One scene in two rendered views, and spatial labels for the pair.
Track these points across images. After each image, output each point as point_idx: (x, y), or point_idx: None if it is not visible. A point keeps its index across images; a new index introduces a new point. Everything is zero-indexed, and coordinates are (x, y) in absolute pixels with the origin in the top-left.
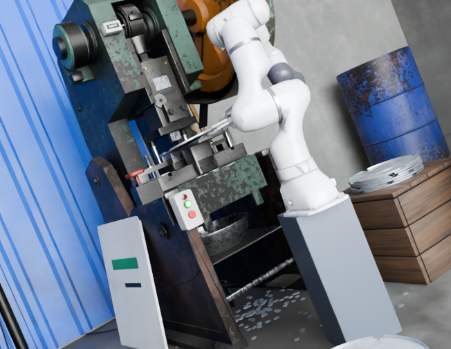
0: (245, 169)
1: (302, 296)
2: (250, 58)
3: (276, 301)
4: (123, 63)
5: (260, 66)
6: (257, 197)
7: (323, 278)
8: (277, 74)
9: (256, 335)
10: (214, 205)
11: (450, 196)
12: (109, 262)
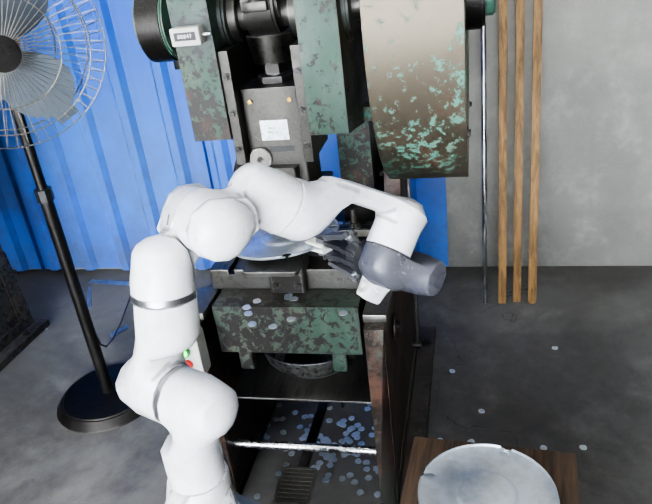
0: (332, 323)
1: (369, 485)
2: (137, 331)
3: (354, 456)
4: (202, 94)
5: (147, 352)
6: (338, 363)
7: None
8: (361, 265)
9: (263, 495)
10: (260, 346)
11: None
12: None
